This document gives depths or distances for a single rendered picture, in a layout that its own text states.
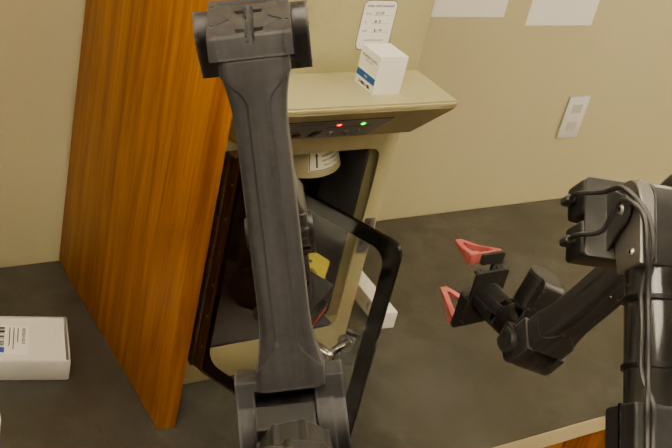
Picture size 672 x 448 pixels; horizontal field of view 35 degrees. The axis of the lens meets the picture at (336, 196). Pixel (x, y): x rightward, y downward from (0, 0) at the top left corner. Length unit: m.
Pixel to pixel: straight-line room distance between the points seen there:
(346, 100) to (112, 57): 0.42
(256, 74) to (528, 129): 1.72
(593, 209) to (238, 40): 0.34
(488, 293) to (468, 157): 0.85
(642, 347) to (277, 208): 0.33
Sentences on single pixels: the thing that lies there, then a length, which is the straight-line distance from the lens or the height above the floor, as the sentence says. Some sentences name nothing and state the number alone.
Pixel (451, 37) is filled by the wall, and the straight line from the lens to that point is 2.31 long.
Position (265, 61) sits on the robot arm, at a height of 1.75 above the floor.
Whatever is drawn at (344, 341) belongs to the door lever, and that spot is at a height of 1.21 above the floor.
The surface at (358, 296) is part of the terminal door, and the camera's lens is 1.50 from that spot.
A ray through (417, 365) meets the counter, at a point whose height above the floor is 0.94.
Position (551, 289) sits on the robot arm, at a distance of 1.64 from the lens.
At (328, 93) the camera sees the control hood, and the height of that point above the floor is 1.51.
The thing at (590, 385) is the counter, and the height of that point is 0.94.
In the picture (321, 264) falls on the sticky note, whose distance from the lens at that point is 1.52.
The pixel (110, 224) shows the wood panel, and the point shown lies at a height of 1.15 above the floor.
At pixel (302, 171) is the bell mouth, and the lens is 1.69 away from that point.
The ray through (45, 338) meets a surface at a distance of 1.82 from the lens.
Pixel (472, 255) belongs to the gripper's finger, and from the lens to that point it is 1.71.
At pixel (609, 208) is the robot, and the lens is 0.92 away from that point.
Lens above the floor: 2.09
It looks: 28 degrees down
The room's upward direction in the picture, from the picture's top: 14 degrees clockwise
